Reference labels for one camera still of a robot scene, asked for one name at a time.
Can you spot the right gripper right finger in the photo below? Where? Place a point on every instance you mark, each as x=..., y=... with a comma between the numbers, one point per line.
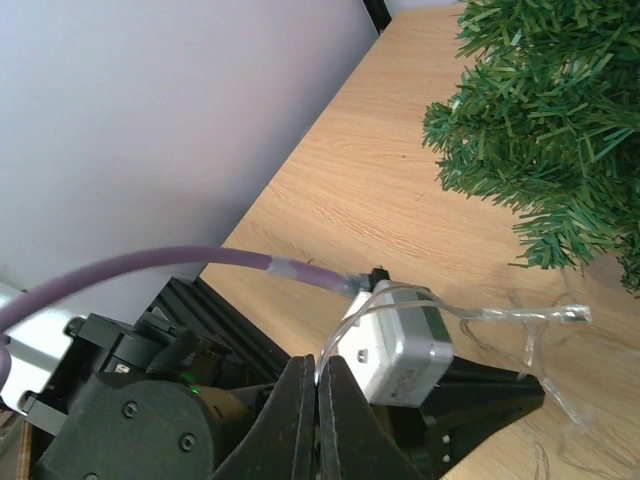
x=353, y=445

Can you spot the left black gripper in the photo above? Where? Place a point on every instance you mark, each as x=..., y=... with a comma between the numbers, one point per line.
x=469, y=404

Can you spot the black aluminium frame rail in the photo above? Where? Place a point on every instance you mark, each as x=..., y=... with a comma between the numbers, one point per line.
x=196, y=305

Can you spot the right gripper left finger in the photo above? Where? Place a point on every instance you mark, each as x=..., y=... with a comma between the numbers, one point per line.
x=281, y=442

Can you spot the small green christmas tree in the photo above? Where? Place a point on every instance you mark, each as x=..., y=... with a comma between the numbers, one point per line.
x=545, y=122

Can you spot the clear string lights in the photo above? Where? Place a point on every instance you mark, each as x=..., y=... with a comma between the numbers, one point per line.
x=543, y=327

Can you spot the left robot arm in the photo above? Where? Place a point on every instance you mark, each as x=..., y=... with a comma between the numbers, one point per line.
x=202, y=393

